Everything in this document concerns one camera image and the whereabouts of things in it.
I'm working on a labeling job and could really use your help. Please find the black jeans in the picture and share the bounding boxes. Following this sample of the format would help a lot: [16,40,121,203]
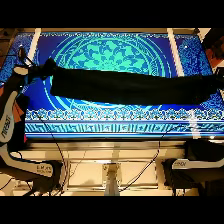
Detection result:
[48,65,224,107]

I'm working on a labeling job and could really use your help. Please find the silver frame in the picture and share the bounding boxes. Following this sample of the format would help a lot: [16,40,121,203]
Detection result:
[0,137,224,197]

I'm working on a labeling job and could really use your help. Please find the black cable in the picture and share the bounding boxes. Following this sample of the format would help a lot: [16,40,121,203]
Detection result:
[35,112,66,171]
[119,131,165,193]

